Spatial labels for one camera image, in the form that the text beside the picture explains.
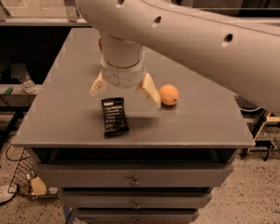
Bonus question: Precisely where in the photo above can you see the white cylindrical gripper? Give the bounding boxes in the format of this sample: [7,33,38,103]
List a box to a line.
[89,45,161,109]

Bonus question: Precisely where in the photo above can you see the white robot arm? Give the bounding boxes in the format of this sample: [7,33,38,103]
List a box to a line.
[77,0,280,117]

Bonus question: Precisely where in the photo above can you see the black rxbar chocolate wrapper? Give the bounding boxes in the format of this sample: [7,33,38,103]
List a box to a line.
[101,97,130,137]

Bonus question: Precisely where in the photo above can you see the orange fruit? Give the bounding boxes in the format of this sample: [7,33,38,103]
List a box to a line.
[159,84,179,105]

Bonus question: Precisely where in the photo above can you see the grey drawer cabinet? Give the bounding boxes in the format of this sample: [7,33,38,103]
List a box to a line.
[11,26,256,224]

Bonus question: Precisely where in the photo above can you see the clear plastic bottle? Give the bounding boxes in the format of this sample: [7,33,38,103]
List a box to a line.
[20,74,36,93]

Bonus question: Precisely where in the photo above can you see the top grey drawer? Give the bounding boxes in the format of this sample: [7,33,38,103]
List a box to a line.
[34,163,232,188]

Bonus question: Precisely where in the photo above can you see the grey drawer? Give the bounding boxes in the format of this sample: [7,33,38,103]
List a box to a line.
[60,189,212,209]
[77,209,199,224]
[34,163,232,188]

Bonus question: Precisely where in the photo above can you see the black table leg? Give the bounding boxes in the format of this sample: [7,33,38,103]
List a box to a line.
[0,110,22,171]

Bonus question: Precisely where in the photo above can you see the middle grey drawer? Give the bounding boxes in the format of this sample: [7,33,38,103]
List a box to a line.
[60,189,212,209]

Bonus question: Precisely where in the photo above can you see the yellow sponge in basket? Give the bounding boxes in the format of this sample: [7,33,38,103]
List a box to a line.
[31,176,48,195]

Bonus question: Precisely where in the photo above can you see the bottom grey drawer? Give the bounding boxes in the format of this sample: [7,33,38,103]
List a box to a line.
[77,209,199,224]

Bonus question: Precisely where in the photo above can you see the white crumpled cloth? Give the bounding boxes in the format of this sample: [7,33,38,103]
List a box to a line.
[0,185,17,204]

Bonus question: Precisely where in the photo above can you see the black cable on floor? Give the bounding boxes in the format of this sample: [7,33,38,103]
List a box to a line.
[5,143,32,163]

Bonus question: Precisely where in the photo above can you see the wire mesh basket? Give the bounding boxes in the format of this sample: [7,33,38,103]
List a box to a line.
[9,150,59,200]

